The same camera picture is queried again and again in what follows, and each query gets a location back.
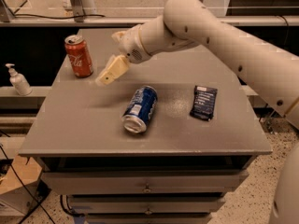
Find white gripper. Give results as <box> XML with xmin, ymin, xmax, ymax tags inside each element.
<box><xmin>95</xmin><ymin>24</ymin><xmax>151</xmax><ymax>86</ymax></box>

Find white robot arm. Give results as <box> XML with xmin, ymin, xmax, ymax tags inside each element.
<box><xmin>95</xmin><ymin>0</ymin><xmax>299</xmax><ymax>128</ymax></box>

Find red coke can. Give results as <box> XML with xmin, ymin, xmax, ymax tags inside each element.
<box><xmin>64</xmin><ymin>35</ymin><xmax>93</xmax><ymax>77</ymax></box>

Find blue pepsi can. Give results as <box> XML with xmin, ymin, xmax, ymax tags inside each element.
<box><xmin>121</xmin><ymin>86</ymin><xmax>158</xmax><ymax>133</ymax></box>

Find dark blue snack packet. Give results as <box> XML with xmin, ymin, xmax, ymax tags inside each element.
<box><xmin>190</xmin><ymin>86</ymin><xmax>218</xmax><ymax>121</ymax></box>

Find grey drawer cabinet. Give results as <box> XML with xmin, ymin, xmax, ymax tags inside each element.
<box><xmin>18</xmin><ymin>27</ymin><xmax>273</xmax><ymax>224</ymax></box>

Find white pump dispenser bottle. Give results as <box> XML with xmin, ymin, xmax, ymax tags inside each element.
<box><xmin>6</xmin><ymin>63</ymin><xmax>32</xmax><ymax>96</ymax></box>

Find top grey drawer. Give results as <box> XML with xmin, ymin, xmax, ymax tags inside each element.
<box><xmin>42</xmin><ymin>170</ymin><xmax>249</xmax><ymax>195</ymax></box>

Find grey drawer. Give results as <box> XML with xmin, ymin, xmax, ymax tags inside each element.
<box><xmin>42</xmin><ymin>170</ymin><xmax>249</xmax><ymax>195</ymax></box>
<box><xmin>69</xmin><ymin>195</ymin><xmax>225</xmax><ymax>215</ymax></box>
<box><xmin>86</xmin><ymin>214</ymin><xmax>212</xmax><ymax>224</ymax></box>

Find middle grey drawer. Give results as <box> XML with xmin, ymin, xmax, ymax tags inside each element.
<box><xmin>69</xmin><ymin>195</ymin><xmax>225</xmax><ymax>215</ymax></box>

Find bottom grey drawer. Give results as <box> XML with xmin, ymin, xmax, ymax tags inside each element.
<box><xmin>86</xmin><ymin>214</ymin><xmax>212</xmax><ymax>224</ymax></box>

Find cardboard box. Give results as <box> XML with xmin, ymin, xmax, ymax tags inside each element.
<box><xmin>0</xmin><ymin>156</ymin><xmax>49</xmax><ymax>217</ymax></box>

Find left metal bracket post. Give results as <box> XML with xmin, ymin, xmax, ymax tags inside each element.
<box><xmin>70</xmin><ymin>0</ymin><xmax>85</xmax><ymax>22</ymax></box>

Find black cable on shelf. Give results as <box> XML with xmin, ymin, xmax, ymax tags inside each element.
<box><xmin>0</xmin><ymin>0</ymin><xmax>106</xmax><ymax>20</ymax></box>

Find grey metal shelf rail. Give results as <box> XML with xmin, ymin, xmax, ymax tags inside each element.
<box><xmin>0</xmin><ymin>16</ymin><xmax>299</xmax><ymax>27</ymax></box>

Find black floor cable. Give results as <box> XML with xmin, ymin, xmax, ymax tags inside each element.
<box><xmin>0</xmin><ymin>131</ymin><xmax>56</xmax><ymax>224</ymax></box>

